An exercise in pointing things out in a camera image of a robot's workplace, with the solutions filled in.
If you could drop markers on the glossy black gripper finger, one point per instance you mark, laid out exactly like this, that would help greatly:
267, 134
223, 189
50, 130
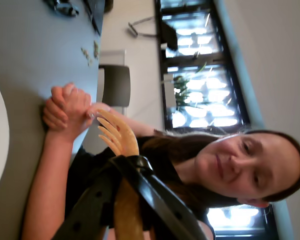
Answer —
160, 200

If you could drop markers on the matte black gripper finger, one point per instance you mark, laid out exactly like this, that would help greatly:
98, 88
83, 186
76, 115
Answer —
90, 200

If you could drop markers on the wooden fork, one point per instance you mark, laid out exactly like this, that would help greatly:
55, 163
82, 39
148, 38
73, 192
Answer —
125, 135

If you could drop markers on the seated woman left forearm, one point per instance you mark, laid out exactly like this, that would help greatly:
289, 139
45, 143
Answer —
47, 187

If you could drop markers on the green strawberry top scrap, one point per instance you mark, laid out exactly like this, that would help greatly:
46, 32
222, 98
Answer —
96, 50
87, 56

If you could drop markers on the seated woman left hand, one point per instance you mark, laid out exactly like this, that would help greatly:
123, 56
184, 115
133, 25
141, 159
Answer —
56, 120

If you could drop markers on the seated woman right hand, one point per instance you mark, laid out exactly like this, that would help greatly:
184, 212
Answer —
75, 105

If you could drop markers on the small bright window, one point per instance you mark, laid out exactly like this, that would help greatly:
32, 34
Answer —
235, 217

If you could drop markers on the seated woman in black top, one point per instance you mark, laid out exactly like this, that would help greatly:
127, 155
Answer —
240, 162

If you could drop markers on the green potted plant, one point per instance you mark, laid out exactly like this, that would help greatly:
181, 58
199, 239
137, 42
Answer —
183, 87

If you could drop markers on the dark grey chair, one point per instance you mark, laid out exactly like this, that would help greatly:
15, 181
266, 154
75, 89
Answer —
116, 85

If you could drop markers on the pale grey chair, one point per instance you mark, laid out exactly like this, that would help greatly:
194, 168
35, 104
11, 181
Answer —
113, 57

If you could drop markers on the dark office chair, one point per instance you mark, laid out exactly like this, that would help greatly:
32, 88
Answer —
169, 35

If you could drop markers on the metal chair base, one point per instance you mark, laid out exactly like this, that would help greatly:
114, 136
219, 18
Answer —
140, 23

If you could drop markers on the black flat device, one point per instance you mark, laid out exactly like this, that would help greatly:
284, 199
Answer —
93, 15

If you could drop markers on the black window frame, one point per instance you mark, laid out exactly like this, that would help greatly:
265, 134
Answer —
160, 65

